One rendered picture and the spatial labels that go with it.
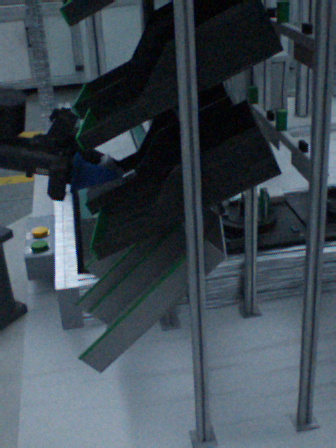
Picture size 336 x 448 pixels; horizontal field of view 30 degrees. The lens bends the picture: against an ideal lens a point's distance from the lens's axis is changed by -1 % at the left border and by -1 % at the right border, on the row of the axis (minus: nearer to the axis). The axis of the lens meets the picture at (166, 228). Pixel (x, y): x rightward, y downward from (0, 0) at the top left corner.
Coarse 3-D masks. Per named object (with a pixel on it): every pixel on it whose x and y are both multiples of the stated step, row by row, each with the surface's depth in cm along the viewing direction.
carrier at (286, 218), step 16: (272, 192) 153; (240, 208) 142; (272, 208) 145; (288, 208) 149; (224, 224) 140; (240, 224) 139; (272, 224) 140; (288, 224) 142; (240, 240) 136; (272, 240) 135; (288, 240) 135; (304, 240) 135
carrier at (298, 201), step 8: (296, 192) 157; (304, 192) 157; (328, 192) 150; (288, 200) 153; (296, 200) 153; (304, 200) 152; (328, 200) 145; (296, 208) 149; (304, 208) 149; (328, 208) 143; (296, 216) 147; (304, 216) 145; (328, 216) 143; (304, 224) 142; (328, 224) 141; (328, 232) 137; (328, 240) 136
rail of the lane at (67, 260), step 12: (60, 204) 161; (72, 204) 161; (60, 216) 155; (72, 216) 155; (60, 228) 149; (72, 228) 149; (60, 240) 144; (72, 240) 143; (60, 252) 139; (72, 252) 138; (60, 264) 134; (72, 264) 133; (60, 276) 129; (72, 276) 129; (60, 288) 125; (72, 288) 125; (60, 300) 126; (72, 300) 127; (60, 312) 127; (72, 312) 128; (72, 324) 129
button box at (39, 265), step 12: (48, 216) 155; (48, 228) 149; (36, 240) 144; (48, 240) 144; (24, 252) 140; (36, 252) 139; (48, 252) 139; (36, 264) 138; (48, 264) 139; (36, 276) 140; (48, 276) 140
